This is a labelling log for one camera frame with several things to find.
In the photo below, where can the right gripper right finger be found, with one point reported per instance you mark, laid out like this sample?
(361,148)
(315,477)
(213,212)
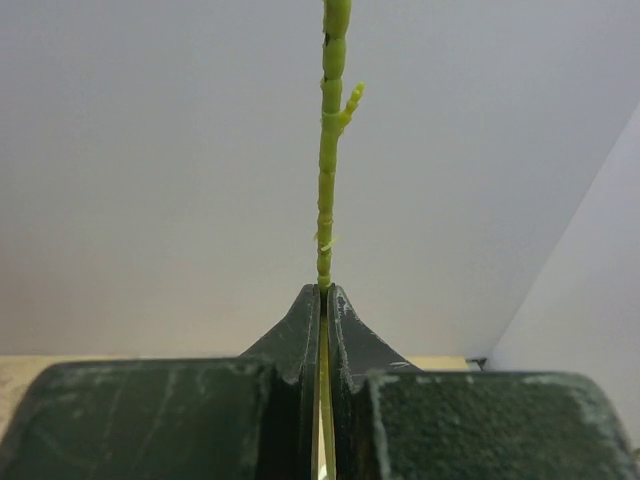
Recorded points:
(394,420)

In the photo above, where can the small pink rose stem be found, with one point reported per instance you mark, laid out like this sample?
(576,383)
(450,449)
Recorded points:
(336,114)

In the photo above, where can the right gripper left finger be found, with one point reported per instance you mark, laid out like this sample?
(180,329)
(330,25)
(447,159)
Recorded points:
(253,416)

